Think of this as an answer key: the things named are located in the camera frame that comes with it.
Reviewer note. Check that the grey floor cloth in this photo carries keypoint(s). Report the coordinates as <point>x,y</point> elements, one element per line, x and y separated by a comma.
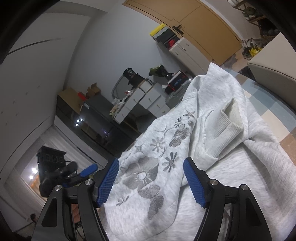
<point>230,61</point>

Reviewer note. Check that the red box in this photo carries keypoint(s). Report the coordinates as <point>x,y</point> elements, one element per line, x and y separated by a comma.
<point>81,95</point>

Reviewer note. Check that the pile of loose shoes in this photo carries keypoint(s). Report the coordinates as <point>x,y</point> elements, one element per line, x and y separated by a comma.
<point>251,48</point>

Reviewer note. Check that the beige padded bed frame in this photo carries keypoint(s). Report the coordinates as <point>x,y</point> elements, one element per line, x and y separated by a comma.
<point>272,62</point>

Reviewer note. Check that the light grey sweatshirt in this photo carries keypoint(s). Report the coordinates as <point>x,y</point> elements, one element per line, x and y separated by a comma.
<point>208,185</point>

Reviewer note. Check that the yellow shoe box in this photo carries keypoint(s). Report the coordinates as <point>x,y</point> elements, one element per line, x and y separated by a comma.
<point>157,30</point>

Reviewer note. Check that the desk clutter of small items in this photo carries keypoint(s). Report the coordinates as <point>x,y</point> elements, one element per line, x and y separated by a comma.
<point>120,104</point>

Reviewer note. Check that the wooden door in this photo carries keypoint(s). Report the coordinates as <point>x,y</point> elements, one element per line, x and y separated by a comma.
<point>208,30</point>

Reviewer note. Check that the grey refrigerator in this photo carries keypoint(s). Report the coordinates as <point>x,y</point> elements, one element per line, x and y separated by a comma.
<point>97,111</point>

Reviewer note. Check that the black storage box stack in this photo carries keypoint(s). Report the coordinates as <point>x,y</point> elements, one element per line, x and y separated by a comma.
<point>165,38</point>

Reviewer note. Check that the white desk with drawers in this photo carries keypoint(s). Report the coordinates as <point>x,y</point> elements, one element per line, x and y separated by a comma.
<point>150,97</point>

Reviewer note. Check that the silver suitcase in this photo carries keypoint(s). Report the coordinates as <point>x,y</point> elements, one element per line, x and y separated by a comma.
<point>177,97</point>

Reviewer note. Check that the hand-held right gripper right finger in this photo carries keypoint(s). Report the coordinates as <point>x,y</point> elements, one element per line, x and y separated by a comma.
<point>195,183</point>

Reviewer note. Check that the rounded frame mirror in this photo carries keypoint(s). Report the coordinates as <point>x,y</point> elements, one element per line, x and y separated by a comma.
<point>118,87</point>

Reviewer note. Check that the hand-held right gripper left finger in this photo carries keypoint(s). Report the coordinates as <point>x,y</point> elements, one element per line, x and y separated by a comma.
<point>107,183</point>

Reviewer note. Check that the black paper bag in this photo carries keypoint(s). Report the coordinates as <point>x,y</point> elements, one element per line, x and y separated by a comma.
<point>132,76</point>

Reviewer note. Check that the dark glass wardrobe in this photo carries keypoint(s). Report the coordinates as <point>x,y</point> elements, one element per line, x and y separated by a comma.
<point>67,111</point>

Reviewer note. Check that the open cardboard box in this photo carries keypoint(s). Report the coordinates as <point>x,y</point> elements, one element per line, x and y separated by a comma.
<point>93,90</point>

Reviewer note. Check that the ceiling lights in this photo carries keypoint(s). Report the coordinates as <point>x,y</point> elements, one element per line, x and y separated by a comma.
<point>31,177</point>

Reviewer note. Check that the black shoe box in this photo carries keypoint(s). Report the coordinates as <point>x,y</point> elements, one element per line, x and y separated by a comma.
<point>178,81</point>

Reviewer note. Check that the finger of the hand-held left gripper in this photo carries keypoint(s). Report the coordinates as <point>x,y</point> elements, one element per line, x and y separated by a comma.
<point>89,170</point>
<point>74,182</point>

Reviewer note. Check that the white low cabinet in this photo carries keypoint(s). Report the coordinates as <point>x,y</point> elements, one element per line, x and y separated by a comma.
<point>187,55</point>

